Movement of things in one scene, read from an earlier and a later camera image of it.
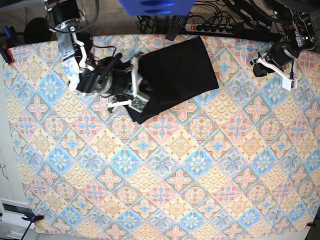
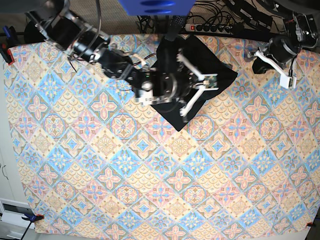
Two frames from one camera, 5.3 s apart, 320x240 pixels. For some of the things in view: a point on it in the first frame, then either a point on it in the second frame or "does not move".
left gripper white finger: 134,63 to 181,57
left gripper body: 120,82 to 176,86
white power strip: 224,29 does not move
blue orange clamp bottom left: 32,218 does not move
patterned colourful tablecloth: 244,158 does not move
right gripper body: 281,53 does not move
